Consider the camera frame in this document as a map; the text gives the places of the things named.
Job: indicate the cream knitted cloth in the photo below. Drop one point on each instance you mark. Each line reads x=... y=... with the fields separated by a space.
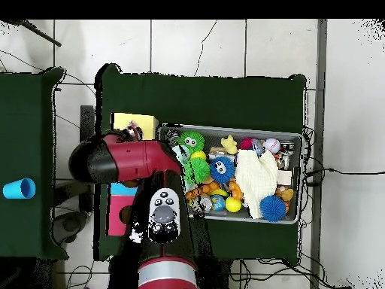
x=255 y=180

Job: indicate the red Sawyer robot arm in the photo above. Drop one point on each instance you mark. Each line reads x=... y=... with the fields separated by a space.
x=135 y=159

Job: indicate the shallow grey mesh bin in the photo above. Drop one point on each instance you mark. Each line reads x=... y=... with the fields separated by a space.
x=212 y=137

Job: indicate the wooden box with three holes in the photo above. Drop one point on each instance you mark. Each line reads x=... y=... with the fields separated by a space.
x=147 y=122

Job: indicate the yellow ball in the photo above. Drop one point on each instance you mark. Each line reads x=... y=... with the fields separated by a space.
x=199 y=155

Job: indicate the green spiky googly-eyed ball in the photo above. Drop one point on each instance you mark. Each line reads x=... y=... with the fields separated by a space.
x=192 y=141

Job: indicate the blue spiky googly-eyed ball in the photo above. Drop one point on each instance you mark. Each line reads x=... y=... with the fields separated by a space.
x=273 y=208
x=222 y=170

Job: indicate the yellow foam toy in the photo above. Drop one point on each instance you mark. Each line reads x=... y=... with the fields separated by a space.
x=229 y=144

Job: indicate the crushed silver can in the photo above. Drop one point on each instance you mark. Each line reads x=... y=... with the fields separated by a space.
x=206 y=203

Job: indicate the globe print ball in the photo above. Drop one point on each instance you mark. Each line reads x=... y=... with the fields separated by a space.
x=218 y=202

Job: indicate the dark green table cloth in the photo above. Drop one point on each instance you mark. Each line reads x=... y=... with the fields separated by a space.
x=27 y=120
x=210 y=99

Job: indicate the white baseball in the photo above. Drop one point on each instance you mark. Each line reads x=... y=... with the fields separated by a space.
x=271 y=145

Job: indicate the black upright panel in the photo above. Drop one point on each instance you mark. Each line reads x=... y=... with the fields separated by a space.
x=87 y=120

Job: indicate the grey stand foot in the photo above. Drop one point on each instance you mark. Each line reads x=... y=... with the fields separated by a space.
x=70 y=225

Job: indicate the blue round object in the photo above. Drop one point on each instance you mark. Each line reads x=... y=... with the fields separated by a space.
x=15 y=189

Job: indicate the dark rod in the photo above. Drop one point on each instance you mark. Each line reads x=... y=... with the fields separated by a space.
x=39 y=33

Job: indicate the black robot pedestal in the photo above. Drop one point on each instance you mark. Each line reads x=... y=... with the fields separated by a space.
x=222 y=277

